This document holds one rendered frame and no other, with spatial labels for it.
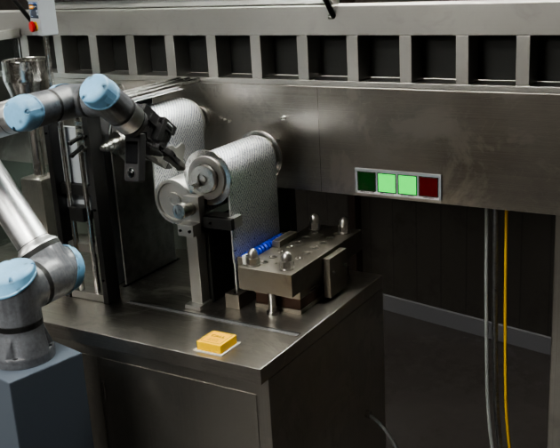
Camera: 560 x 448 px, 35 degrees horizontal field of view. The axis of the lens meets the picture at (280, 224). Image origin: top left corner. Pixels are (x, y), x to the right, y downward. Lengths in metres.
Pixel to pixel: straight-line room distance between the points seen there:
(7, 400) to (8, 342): 0.13
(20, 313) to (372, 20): 1.14
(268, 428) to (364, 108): 0.88
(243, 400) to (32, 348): 0.51
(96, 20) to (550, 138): 1.44
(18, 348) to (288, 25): 1.11
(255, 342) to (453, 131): 0.74
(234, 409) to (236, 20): 1.09
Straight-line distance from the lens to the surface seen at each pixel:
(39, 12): 2.62
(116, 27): 2.87
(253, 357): 2.11
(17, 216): 2.29
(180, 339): 2.25
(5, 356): 2.21
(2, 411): 2.23
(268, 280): 2.28
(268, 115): 2.58
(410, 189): 2.42
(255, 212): 2.43
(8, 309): 2.17
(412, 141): 2.39
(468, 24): 2.30
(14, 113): 1.98
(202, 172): 2.32
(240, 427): 2.21
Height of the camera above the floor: 1.81
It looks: 17 degrees down
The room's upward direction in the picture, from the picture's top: 3 degrees counter-clockwise
